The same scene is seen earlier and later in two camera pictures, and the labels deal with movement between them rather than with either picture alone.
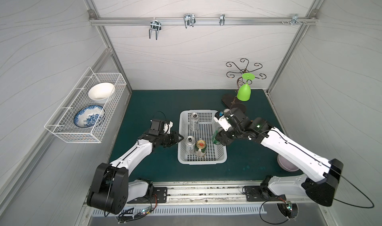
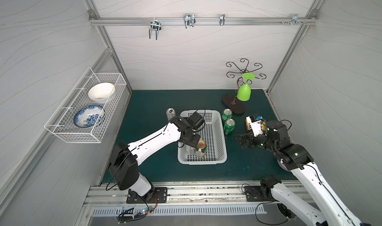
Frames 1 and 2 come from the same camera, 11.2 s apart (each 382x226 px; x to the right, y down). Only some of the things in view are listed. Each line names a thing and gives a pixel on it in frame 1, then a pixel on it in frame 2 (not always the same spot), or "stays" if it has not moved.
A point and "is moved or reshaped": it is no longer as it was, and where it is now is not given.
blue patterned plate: (88, 116) stays
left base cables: (131, 214) stays
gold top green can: (200, 148) stays
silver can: (194, 121) is moved or reshaped
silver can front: (190, 145) stays
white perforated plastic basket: (207, 126) stays
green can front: (214, 140) is moved or reshaped
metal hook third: (222, 20) stays
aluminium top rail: (201, 21) stays
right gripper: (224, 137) to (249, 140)
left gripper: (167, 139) to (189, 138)
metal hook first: (155, 25) stays
